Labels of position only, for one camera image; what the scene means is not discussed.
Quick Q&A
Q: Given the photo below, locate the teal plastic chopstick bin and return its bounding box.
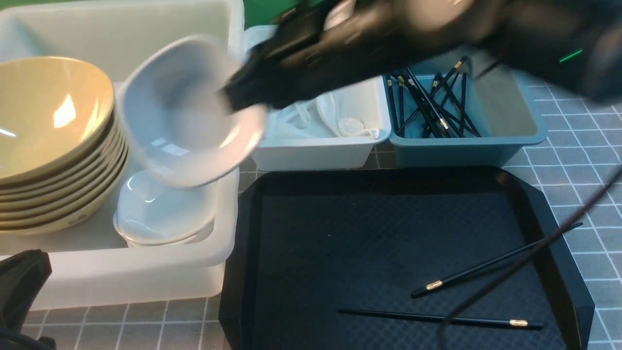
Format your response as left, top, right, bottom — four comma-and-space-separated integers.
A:
387, 49, 547, 168

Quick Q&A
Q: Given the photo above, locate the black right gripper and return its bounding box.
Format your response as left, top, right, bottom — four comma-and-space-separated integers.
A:
221, 0, 482, 111

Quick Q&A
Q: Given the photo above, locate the lower stacked white dish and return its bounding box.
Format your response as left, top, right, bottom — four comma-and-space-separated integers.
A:
112, 212, 214, 247

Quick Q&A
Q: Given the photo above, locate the white square sauce dish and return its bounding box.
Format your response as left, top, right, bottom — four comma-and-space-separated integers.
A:
116, 34, 267, 189

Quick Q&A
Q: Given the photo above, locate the bottom stacked beige bowl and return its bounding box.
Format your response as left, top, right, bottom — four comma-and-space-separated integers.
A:
0, 151, 131, 236

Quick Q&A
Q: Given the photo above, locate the long leaning black chopstick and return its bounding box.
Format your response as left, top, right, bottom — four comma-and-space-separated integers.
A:
406, 69, 464, 138

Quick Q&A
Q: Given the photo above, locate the black chopstick crossing centre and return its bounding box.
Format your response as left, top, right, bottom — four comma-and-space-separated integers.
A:
432, 73, 481, 138

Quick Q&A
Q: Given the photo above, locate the black chopstick vertical right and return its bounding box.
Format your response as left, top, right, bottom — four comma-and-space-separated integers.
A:
460, 72, 468, 132

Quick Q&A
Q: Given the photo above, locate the small white spoon front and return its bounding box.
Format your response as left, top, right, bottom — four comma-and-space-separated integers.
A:
337, 118, 380, 140

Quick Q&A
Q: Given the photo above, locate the top stacked white dish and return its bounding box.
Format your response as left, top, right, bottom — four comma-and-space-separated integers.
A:
116, 170, 218, 245

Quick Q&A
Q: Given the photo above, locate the beige noodle bowl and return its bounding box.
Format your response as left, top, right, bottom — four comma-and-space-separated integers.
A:
1, 56, 115, 185

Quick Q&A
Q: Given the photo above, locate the white plastic spoon bin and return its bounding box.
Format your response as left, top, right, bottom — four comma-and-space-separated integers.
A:
243, 24, 392, 172

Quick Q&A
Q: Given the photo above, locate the large translucent white tub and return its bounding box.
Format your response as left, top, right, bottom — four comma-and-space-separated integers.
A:
1, 0, 244, 310

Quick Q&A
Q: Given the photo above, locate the white spoon right bin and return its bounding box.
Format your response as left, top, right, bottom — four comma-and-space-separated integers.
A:
315, 92, 343, 138

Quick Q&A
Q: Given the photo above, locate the green cloth backdrop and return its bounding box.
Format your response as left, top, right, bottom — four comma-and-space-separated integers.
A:
243, 0, 299, 29

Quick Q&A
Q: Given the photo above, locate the top stacked beige bowl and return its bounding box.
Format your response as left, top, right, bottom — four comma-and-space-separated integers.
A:
0, 109, 120, 195

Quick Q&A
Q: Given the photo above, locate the stacked white dish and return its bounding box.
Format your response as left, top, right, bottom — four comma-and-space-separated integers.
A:
112, 212, 214, 247
116, 170, 218, 245

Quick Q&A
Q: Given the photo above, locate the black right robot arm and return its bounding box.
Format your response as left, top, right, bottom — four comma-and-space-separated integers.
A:
222, 0, 621, 111

